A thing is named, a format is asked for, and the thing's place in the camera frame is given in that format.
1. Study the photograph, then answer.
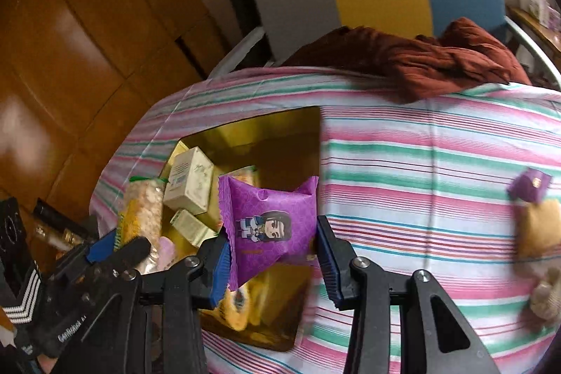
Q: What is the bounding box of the brown crumpled cloth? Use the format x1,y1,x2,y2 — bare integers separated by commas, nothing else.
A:
280,17,533,103

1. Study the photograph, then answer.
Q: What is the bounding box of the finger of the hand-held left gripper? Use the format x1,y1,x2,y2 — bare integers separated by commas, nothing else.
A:
53,229,117,283
88,237,152,283

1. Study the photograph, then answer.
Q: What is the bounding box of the small pale green box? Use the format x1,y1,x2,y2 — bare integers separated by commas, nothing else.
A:
169,208,220,250

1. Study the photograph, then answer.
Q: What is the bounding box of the gold square tin box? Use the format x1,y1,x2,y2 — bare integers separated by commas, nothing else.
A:
155,106,323,353

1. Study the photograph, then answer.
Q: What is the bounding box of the wooden side desk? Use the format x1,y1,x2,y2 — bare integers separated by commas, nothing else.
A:
506,6,561,63

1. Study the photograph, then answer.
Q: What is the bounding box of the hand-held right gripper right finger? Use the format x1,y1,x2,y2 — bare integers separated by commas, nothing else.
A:
316,215,500,374

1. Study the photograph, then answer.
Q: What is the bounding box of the pink green striped tablecloth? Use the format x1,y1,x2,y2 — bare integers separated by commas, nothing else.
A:
90,65,561,374

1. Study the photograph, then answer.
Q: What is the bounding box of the beige textured object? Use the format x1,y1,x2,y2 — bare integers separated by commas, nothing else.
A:
528,269,561,322

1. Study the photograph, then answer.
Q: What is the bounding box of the purple snack packet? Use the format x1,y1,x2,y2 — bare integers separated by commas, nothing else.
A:
507,167,553,204
218,175,320,291

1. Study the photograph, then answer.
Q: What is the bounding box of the white green carton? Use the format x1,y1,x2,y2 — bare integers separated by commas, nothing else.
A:
163,146,215,215

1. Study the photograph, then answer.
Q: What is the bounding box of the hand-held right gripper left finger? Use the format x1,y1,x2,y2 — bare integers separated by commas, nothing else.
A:
74,234,231,374

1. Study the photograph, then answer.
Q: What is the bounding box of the pale pink packet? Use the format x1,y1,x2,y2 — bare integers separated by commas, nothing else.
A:
151,236,180,272

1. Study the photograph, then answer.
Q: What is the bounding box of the purple pink box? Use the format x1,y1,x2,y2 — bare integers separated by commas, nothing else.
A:
541,1,561,28

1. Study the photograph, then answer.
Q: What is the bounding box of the yellow sponge block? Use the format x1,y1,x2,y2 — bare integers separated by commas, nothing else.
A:
513,199,561,258

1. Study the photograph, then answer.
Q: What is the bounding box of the yellow green snack packet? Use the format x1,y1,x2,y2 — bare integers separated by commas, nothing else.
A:
219,165,259,186

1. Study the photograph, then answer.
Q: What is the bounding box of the clear rice cracker packet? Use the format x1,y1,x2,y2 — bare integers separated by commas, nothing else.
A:
115,176,169,274

